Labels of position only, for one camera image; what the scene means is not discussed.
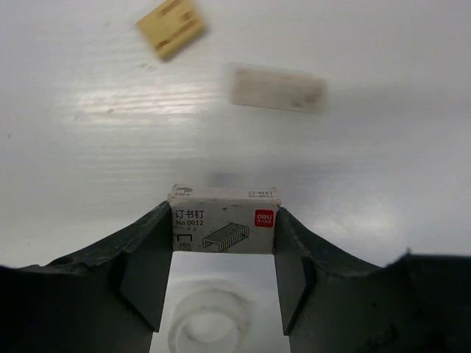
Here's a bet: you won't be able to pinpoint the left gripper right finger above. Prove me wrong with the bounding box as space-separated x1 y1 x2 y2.
274 209 470 352

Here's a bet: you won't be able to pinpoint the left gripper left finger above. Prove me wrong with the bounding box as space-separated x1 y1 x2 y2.
1 202 173 352

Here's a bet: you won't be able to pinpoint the white staples box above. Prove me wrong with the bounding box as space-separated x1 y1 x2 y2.
167 184 281 254

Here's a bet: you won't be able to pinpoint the clear tape roll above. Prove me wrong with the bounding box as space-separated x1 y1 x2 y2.
168 287 251 353

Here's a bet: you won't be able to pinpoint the grey white eraser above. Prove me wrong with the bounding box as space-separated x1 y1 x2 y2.
230 65 327 114

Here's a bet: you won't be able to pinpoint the yellow eraser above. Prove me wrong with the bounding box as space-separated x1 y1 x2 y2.
136 0 207 60

